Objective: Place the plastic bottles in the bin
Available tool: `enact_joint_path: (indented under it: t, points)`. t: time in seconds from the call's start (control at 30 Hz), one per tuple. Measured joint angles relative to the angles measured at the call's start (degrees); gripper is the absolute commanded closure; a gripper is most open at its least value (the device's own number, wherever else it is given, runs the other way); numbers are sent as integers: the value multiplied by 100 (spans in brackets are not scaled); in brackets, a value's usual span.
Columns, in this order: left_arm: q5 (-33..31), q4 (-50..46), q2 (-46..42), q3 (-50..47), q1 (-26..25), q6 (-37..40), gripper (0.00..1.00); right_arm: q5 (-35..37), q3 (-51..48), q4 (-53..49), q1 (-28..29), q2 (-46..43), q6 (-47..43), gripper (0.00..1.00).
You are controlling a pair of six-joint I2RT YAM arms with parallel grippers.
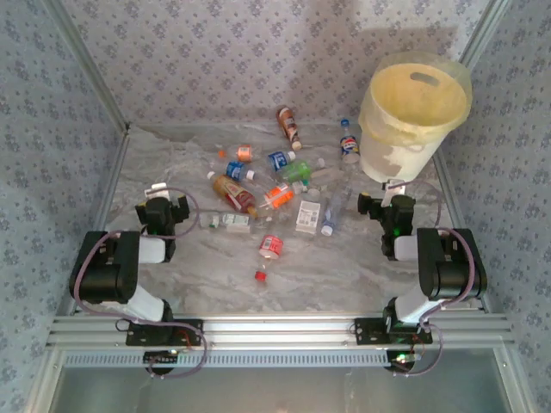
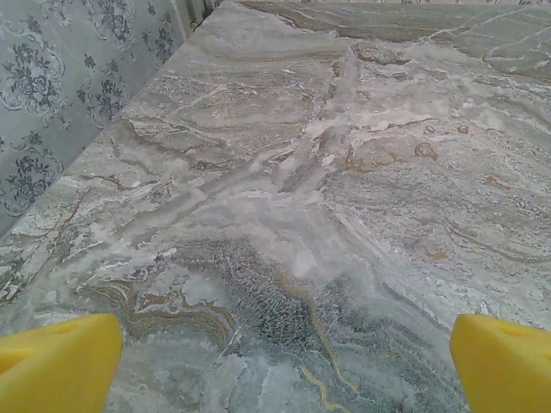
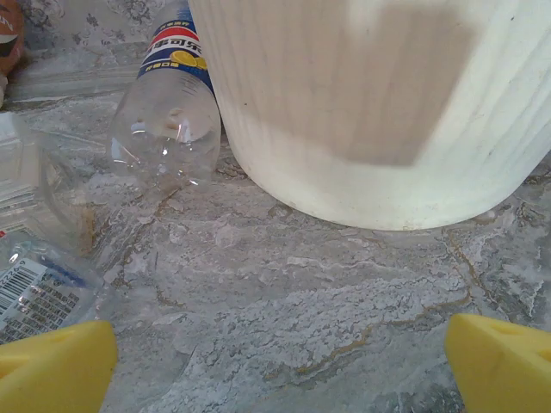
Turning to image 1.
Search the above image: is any clear bottle pale blue label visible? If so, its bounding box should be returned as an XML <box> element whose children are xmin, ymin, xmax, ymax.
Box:
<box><xmin>319</xmin><ymin>183</ymin><xmax>353</xmax><ymax>237</ymax></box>

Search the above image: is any brown tea bottle red label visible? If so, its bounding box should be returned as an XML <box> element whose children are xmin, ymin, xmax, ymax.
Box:
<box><xmin>206</xmin><ymin>170</ymin><xmax>258</xmax><ymax>215</ymax></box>

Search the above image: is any clear bottle white green label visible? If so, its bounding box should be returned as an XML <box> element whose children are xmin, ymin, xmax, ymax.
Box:
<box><xmin>199</xmin><ymin>209</ymin><xmax>252</xmax><ymax>234</ymax></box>

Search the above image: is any white carton box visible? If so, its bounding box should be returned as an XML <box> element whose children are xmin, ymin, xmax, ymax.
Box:
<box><xmin>294</xmin><ymin>199</ymin><xmax>323</xmax><ymax>236</ymax></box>

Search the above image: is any Pepsi bottle blue cap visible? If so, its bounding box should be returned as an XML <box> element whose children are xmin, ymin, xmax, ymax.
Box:
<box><xmin>338</xmin><ymin>118</ymin><xmax>362</xmax><ymax>165</ymax></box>

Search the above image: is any orange label bottle gold cap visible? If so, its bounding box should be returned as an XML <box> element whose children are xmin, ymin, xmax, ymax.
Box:
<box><xmin>251</xmin><ymin>182</ymin><xmax>297</xmax><ymax>216</ymax></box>

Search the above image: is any blue label plastic bottle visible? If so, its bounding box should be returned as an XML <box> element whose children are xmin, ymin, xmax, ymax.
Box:
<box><xmin>266</xmin><ymin>149</ymin><xmax>298</xmax><ymax>172</ymax></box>
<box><xmin>225</xmin><ymin>160</ymin><xmax>257</xmax><ymax>182</ymax></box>

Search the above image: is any red label bottle red cap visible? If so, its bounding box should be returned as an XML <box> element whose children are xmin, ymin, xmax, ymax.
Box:
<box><xmin>253</xmin><ymin>233</ymin><xmax>285</xmax><ymax>284</ymax></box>

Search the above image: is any pale yellow plastic bin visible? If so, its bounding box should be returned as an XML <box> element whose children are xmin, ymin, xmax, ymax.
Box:
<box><xmin>357</xmin><ymin>50</ymin><xmax>474</xmax><ymax>184</ymax></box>

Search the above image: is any clear unlabelled plastic bottle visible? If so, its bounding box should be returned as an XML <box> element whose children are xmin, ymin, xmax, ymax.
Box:
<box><xmin>310</xmin><ymin>157</ymin><xmax>348</xmax><ymax>182</ymax></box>

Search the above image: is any small clear bottle white cap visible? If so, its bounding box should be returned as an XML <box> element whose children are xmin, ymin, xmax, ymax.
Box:
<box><xmin>295</xmin><ymin>180</ymin><xmax>324</xmax><ymax>200</ymax></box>

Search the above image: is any green label plastic bottle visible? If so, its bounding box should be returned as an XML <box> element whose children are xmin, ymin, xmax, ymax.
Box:
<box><xmin>280</xmin><ymin>160</ymin><xmax>314</xmax><ymax>185</ymax></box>

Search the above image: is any brown label bottle white cap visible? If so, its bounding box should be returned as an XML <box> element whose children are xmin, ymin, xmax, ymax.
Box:
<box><xmin>275</xmin><ymin>106</ymin><xmax>304</xmax><ymax>151</ymax></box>

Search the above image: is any black controller board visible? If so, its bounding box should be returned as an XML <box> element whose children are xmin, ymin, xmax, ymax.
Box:
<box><xmin>386</xmin><ymin>350</ymin><xmax>419</xmax><ymax>376</ymax></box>
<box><xmin>143</xmin><ymin>350</ymin><xmax>180</xmax><ymax>376</ymax></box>

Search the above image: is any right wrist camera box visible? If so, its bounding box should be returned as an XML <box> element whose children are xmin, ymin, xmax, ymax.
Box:
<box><xmin>381</xmin><ymin>178</ymin><xmax>409</xmax><ymax>202</ymax></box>

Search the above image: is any aluminium side rail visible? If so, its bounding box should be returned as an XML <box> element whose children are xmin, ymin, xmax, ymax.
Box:
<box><xmin>58</xmin><ymin>126</ymin><xmax>133</xmax><ymax>319</ymax></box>
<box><xmin>431</xmin><ymin>148</ymin><xmax>492</xmax><ymax>313</ymax></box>

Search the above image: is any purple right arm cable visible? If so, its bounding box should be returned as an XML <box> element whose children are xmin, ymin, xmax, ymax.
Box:
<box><xmin>404</xmin><ymin>179</ymin><xmax>478</xmax><ymax>332</ymax></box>

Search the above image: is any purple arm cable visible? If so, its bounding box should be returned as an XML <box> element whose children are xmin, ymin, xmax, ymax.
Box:
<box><xmin>404</xmin><ymin>179</ymin><xmax>478</xmax><ymax>332</ymax></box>
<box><xmin>70</xmin><ymin>186</ymin><xmax>200</xmax><ymax>330</ymax></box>

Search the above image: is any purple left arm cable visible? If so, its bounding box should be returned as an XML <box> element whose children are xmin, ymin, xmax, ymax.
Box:
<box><xmin>70</xmin><ymin>186</ymin><xmax>200</xmax><ymax>330</ymax></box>

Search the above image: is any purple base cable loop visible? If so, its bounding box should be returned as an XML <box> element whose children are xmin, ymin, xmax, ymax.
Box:
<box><xmin>389</xmin><ymin>322</ymin><xmax>444</xmax><ymax>379</ymax></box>
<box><xmin>115</xmin><ymin>317</ymin><xmax>208</xmax><ymax>380</ymax></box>

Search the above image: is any aluminium mounting rail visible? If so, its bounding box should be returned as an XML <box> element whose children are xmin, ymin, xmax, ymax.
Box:
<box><xmin>46</xmin><ymin>312</ymin><xmax>516</xmax><ymax>348</ymax></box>

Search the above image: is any aluminium corner post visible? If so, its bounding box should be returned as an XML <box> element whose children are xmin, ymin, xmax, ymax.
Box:
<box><xmin>456</xmin><ymin>0</ymin><xmax>516</xmax><ymax>72</ymax></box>
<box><xmin>40</xmin><ymin>0</ymin><xmax>133</xmax><ymax>133</ymax></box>

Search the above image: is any grey slotted cable duct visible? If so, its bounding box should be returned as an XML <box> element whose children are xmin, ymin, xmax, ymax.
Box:
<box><xmin>63</xmin><ymin>348</ymin><xmax>505</xmax><ymax>370</ymax></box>

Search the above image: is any aluminium frame leg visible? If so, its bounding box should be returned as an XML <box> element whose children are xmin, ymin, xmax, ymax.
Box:
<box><xmin>494</xmin><ymin>343</ymin><xmax>533</xmax><ymax>413</ymax></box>
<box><xmin>25</xmin><ymin>348</ymin><xmax>65</xmax><ymax>413</ymax></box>

